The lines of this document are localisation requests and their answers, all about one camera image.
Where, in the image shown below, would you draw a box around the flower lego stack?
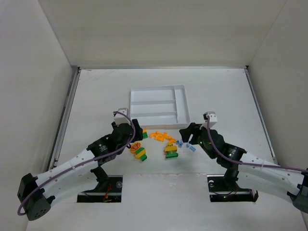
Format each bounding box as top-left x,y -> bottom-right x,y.
130,142 -> 147,162

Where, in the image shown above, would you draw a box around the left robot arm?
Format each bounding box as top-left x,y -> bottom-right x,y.
17,119 -> 143,221

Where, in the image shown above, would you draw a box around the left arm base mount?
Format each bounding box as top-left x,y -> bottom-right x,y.
77,175 -> 123,203

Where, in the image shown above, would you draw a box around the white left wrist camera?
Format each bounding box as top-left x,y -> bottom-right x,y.
114,108 -> 129,126

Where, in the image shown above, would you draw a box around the white divided sorting tray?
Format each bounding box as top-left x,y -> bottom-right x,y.
130,85 -> 191,129

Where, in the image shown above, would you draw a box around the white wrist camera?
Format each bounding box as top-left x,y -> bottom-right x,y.
203,112 -> 218,128
114,108 -> 129,126

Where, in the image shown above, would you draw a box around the small green lego brick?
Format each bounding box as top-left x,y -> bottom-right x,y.
142,129 -> 148,139

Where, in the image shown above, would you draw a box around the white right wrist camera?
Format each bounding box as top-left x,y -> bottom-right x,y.
203,112 -> 218,128

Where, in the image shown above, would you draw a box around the orange lego pieces pile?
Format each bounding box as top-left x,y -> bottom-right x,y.
149,131 -> 176,143

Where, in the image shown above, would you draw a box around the light blue lego pieces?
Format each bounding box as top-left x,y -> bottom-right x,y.
176,140 -> 196,152

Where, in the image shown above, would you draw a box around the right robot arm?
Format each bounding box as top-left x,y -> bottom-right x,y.
179,123 -> 308,213

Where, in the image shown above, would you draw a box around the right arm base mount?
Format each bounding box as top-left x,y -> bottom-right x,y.
207,175 -> 258,203

